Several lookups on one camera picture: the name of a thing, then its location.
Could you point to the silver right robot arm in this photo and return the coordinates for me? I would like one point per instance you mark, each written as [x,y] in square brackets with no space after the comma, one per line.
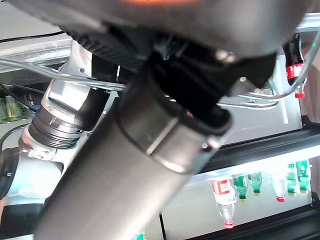
[67,92]

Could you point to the blue plastic shopping basket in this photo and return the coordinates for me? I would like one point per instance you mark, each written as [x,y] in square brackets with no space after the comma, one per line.
[100,83]

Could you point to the cola bottle red label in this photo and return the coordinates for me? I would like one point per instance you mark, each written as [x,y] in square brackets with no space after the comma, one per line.
[295,65]

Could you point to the green plastic bottle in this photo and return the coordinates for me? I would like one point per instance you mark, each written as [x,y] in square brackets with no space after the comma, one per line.
[241,186]
[302,175]
[255,183]
[291,180]

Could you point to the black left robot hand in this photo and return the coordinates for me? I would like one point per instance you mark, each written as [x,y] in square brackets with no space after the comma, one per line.
[112,180]

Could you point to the black shelf with clear rail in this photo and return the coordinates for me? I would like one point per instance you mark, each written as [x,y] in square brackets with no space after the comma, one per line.
[262,147]

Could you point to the black top shelf panel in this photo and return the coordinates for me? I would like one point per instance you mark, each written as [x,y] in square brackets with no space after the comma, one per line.
[275,225]

